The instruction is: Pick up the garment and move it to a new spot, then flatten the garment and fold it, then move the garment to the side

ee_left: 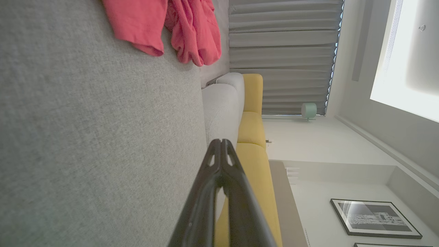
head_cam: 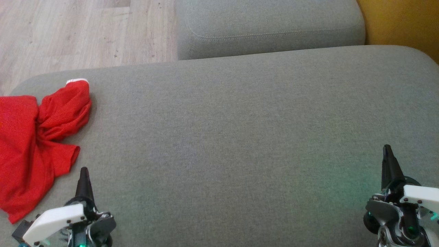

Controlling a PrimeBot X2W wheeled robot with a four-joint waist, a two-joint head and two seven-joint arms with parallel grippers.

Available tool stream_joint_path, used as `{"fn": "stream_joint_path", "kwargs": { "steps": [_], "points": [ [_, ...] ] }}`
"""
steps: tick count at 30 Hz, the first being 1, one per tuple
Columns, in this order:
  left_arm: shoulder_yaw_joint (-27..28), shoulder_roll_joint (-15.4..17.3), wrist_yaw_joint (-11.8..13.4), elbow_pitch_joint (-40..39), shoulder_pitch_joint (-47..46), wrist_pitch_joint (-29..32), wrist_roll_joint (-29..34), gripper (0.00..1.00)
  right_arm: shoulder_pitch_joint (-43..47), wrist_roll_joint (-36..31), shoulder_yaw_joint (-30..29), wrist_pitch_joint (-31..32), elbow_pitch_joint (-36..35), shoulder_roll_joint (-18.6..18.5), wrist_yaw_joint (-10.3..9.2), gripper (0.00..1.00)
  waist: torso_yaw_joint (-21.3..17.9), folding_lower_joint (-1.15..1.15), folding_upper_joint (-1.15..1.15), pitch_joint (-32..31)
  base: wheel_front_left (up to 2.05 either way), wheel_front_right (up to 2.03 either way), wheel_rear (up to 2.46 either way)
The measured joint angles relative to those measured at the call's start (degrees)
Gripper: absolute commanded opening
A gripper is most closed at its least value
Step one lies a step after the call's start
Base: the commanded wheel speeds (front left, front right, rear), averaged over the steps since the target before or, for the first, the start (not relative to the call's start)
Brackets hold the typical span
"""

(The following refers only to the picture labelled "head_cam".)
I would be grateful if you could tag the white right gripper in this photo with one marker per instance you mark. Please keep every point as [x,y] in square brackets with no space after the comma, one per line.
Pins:
[422,197]

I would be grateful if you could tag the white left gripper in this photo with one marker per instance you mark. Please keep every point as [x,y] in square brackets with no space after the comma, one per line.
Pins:
[51,223]

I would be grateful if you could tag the red Bulls 23 jersey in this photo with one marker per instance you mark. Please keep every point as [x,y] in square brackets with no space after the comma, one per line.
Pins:
[17,154]

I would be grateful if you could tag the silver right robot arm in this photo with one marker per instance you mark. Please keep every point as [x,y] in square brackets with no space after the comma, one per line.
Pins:
[380,212]

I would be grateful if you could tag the grey fabric sofa seat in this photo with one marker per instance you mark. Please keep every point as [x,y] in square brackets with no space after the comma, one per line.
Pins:
[223,137]

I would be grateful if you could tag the grey sofa cushion block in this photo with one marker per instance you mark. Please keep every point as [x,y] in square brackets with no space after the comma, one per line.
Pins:
[267,24]

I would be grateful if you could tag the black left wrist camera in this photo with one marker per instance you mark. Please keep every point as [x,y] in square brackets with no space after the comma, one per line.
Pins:
[22,230]

